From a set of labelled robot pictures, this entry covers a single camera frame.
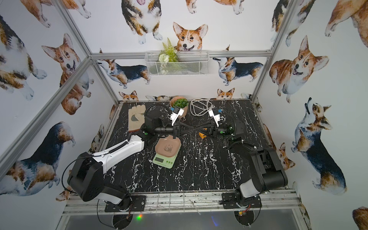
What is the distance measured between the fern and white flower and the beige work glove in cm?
47

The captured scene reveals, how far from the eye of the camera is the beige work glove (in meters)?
1.07

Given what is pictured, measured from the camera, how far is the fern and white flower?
0.81m
